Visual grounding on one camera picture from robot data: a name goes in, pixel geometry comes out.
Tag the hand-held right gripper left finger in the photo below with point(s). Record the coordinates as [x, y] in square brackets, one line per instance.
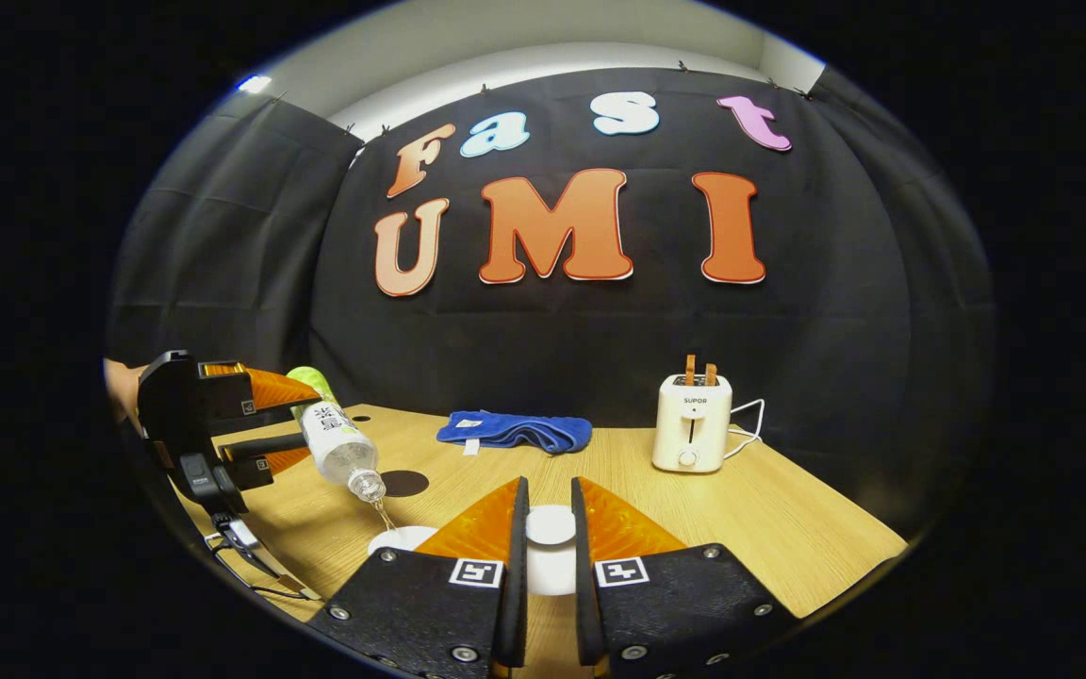
[515, 585]

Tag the blue towel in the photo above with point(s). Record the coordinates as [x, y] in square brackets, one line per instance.
[515, 431]

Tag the dark brown round coaster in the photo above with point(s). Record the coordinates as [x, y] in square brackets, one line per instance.
[406, 484]

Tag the clear water bottle white label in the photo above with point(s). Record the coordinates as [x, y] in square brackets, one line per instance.
[336, 438]

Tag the black backdrop cloth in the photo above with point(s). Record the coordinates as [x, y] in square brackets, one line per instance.
[600, 349]

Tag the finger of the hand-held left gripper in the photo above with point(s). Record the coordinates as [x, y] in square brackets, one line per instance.
[270, 451]
[270, 391]

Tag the white toaster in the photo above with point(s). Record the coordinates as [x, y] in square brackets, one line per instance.
[691, 429]

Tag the white teacup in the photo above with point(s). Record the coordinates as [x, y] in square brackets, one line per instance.
[397, 540]

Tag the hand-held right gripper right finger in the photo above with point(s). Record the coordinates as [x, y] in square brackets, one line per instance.
[585, 585]

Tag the ceiling light panel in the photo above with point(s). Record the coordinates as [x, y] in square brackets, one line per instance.
[255, 84]

